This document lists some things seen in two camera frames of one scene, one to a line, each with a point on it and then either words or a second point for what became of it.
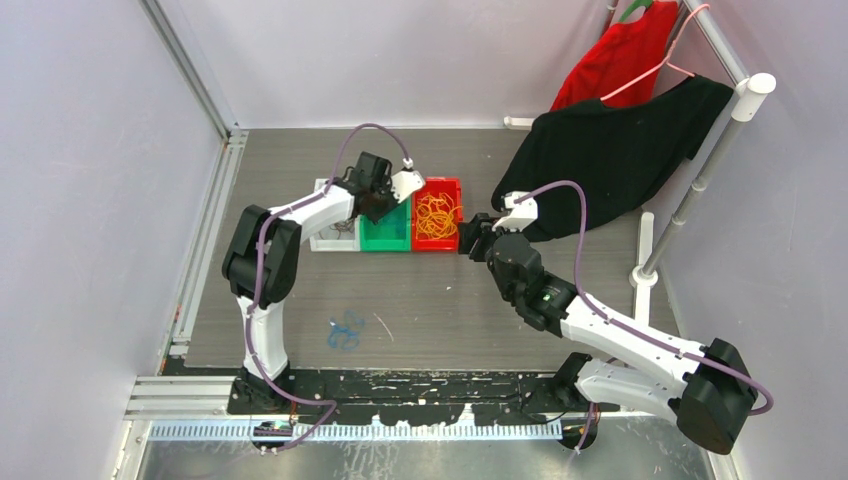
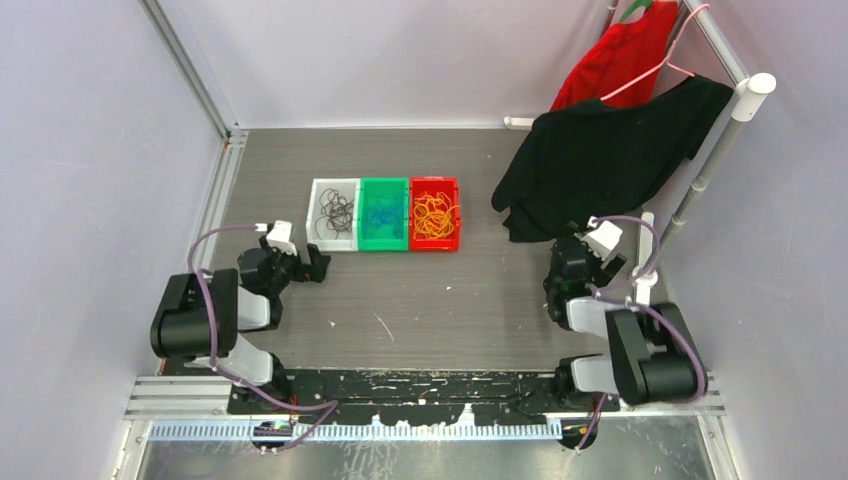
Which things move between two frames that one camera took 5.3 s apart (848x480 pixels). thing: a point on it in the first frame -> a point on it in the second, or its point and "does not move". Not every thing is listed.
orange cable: x=435 y=216 does not move
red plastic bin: x=437 y=210 does not move
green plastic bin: x=391 y=234 does not move
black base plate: x=416 y=399 does not move
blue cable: x=352 y=341 -> x=387 y=214
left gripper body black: x=383 y=199 -> x=285 y=266
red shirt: x=618 y=55 does not move
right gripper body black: x=488 y=234 -> x=598 y=276
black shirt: x=622 y=151 does not move
